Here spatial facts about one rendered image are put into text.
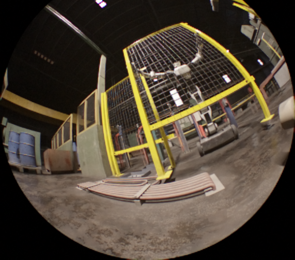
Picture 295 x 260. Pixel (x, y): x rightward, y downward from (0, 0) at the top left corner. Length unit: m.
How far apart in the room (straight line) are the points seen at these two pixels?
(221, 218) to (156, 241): 0.21
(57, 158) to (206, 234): 3.08
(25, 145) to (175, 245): 3.19
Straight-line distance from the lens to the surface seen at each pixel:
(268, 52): 4.70
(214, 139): 1.24
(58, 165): 3.07
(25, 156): 3.17
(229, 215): 0.41
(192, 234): 0.39
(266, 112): 1.09
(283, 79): 3.87
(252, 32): 4.88
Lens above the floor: 0.33
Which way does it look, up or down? 23 degrees up
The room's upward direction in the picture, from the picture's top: 18 degrees counter-clockwise
